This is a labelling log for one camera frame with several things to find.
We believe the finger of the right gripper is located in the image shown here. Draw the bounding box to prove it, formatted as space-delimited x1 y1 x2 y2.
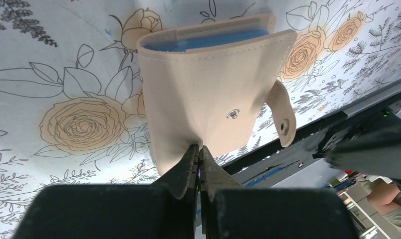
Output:
325 125 401 180

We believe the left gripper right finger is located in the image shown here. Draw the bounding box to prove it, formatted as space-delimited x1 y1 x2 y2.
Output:
199 146 359 239

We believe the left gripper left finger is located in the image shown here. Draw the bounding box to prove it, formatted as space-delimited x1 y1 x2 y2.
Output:
14 144 199 239

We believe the tan card holder wallet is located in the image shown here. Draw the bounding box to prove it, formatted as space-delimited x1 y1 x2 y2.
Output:
136 14 297 175

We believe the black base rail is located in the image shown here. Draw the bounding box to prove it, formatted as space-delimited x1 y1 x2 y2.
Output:
223 79 401 188

